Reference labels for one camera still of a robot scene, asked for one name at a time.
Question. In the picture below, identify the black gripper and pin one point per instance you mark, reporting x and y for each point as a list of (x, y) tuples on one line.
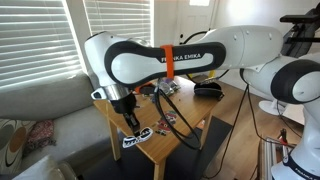
[(124, 105)]

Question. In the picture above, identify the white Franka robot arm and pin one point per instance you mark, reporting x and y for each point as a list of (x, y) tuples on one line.
[(133, 66)]

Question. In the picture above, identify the light wooden table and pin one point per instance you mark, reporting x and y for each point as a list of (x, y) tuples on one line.
[(115, 143)]

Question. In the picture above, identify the Santa Claus figure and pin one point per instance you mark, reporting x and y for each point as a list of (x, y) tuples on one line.
[(165, 126)]

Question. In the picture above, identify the shiny silver packet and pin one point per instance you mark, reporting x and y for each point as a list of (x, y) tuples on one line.
[(165, 88)]

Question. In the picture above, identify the colourful patterned packet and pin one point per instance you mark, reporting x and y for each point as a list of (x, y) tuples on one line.
[(175, 85)]

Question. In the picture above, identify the navy blue rug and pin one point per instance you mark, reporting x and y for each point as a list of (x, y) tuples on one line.
[(186, 163)]

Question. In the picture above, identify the black glasses case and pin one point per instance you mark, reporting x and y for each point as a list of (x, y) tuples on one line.
[(208, 90)]

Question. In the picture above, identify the grey couch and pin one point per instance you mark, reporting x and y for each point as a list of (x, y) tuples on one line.
[(50, 96)]

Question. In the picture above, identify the red paisley cushion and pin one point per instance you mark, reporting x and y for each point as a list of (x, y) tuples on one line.
[(41, 135)]

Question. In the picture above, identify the light grey cushion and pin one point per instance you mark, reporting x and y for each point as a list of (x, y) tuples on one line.
[(43, 170)]

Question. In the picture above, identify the narrow white window blind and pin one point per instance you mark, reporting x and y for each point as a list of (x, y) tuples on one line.
[(120, 16)]

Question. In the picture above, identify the cream oval patterned cushion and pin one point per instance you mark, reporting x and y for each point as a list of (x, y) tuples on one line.
[(11, 143)]

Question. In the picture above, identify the white panel door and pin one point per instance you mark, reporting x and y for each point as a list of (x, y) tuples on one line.
[(196, 16)]

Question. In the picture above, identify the wide white window blind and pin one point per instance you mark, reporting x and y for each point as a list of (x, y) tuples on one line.
[(36, 40)]

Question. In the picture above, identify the white round stand base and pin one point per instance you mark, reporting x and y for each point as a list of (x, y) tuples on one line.
[(270, 107)]

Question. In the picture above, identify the red clamp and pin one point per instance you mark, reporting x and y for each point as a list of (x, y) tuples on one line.
[(283, 136)]

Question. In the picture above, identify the black equipment stand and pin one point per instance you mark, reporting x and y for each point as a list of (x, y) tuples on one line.
[(300, 30)]

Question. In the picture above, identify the yellow post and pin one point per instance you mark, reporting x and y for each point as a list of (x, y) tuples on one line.
[(212, 74)]

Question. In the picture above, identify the aluminium frame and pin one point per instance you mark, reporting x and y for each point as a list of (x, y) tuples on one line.
[(266, 160)]

